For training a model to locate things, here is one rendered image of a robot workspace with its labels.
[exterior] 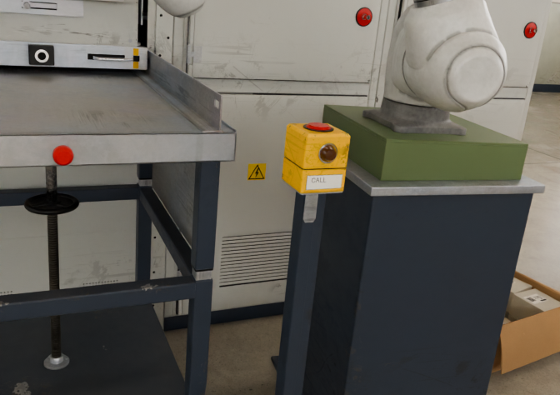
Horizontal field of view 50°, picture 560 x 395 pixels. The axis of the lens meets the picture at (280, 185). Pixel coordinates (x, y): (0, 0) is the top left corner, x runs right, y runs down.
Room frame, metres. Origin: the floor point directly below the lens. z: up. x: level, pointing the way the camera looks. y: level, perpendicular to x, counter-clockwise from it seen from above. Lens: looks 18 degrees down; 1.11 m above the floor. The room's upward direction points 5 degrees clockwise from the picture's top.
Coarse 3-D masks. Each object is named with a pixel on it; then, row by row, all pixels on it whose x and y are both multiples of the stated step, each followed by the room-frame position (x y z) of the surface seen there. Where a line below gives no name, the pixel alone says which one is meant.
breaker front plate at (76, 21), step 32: (0, 0) 1.51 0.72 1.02; (32, 0) 1.54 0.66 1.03; (64, 0) 1.57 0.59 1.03; (96, 0) 1.60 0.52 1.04; (128, 0) 1.64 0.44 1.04; (0, 32) 1.51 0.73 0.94; (32, 32) 1.54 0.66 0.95; (64, 32) 1.57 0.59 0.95; (96, 32) 1.60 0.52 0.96; (128, 32) 1.64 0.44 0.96
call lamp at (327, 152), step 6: (324, 144) 0.91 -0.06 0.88; (330, 144) 0.91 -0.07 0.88; (324, 150) 0.90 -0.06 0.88; (330, 150) 0.90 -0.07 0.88; (336, 150) 0.91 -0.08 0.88; (318, 156) 0.91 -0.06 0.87; (324, 156) 0.90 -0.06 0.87; (330, 156) 0.90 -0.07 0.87; (336, 156) 0.91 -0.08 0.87; (324, 162) 0.91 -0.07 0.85
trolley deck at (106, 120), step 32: (0, 96) 1.22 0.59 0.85; (32, 96) 1.25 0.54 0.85; (64, 96) 1.28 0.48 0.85; (96, 96) 1.31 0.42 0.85; (128, 96) 1.35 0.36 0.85; (0, 128) 0.96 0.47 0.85; (32, 128) 0.98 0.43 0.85; (64, 128) 1.00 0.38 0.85; (96, 128) 1.02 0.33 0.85; (128, 128) 1.04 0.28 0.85; (160, 128) 1.07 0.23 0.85; (192, 128) 1.09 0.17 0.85; (224, 128) 1.12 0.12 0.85; (0, 160) 0.92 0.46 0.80; (32, 160) 0.94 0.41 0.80; (96, 160) 0.99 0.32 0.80; (128, 160) 1.01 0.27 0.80; (160, 160) 1.03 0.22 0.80; (192, 160) 1.06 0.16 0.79; (224, 160) 1.08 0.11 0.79
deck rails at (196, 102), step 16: (160, 64) 1.53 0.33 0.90; (144, 80) 1.56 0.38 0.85; (160, 80) 1.53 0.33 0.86; (176, 80) 1.38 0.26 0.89; (192, 80) 1.25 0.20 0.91; (160, 96) 1.38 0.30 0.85; (176, 96) 1.38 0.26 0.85; (192, 96) 1.25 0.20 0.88; (208, 96) 1.15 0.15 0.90; (192, 112) 1.21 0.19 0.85; (208, 112) 1.14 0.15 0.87; (208, 128) 1.09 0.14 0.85
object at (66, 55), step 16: (0, 48) 1.49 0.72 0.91; (16, 48) 1.51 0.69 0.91; (64, 48) 1.56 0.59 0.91; (80, 48) 1.57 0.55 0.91; (96, 48) 1.59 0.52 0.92; (112, 48) 1.61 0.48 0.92; (144, 48) 1.65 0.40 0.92; (0, 64) 1.49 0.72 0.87; (16, 64) 1.51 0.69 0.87; (64, 64) 1.56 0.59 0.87; (80, 64) 1.57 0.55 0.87; (96, 64) 1.59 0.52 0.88; (112, 64) 1.61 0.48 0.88; (144, 64) 1.65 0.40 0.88
